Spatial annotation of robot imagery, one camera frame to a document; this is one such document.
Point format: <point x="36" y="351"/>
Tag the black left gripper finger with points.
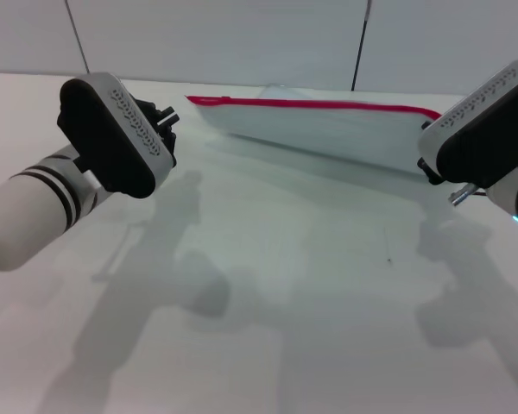
<point x="168" y="115"/>
<point x="166" y="129"/>

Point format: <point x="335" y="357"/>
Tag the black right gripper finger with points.
<point x="426" y="125"/>

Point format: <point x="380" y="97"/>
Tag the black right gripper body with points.
<point x="431" y="172"/>

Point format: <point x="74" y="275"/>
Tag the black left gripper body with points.
<point x="149" y="114"/>

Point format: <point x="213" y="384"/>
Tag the transparent document bag red zipper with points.
<point x="319" y="125"/>

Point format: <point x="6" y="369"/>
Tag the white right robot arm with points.
<point x="513" y="198"/>

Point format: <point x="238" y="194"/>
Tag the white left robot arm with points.
<point x="30" y="215"/>

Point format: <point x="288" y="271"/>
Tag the left wrist camera housing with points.
<point x="112" y="138"/>

